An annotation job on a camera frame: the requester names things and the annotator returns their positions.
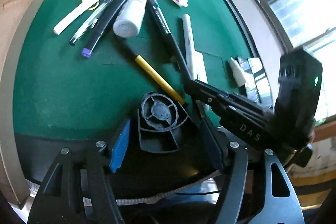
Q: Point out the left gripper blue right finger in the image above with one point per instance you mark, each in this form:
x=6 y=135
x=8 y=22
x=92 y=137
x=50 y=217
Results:
x=212 y=145

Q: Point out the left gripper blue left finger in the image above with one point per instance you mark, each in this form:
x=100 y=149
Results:
x=119 y=144

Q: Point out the black round fan part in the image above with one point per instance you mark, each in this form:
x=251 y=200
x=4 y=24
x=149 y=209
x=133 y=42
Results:
x=164 y=126

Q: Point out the white ointment tube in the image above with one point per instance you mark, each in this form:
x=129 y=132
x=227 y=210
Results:
x=199 y=70

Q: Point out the yellow black pen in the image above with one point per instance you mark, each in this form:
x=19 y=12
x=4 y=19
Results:
x=166 y=87

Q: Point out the black purple-capped marker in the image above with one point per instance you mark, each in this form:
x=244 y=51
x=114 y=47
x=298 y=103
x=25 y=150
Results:
x=101 y=26

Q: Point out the white pill bottle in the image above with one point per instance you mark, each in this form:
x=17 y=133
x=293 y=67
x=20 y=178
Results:
x=129 y=20

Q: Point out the blue capped white pen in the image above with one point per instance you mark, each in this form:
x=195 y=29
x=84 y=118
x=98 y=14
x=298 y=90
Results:
x=189 y=45

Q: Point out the black marker pen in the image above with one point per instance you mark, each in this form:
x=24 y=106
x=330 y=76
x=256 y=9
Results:
x=168 y=37

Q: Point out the white dropper bottle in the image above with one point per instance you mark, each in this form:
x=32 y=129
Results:
x=237 y=72

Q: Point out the smartphone with lit screen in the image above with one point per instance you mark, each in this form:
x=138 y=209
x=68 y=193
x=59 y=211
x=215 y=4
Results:
x=257 y=88

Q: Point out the silver black ballpoint pen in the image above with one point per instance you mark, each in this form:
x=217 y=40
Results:
x=89 y=22

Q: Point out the white marker pen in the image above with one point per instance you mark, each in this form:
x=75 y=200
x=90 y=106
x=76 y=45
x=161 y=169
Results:
x=75 y=13

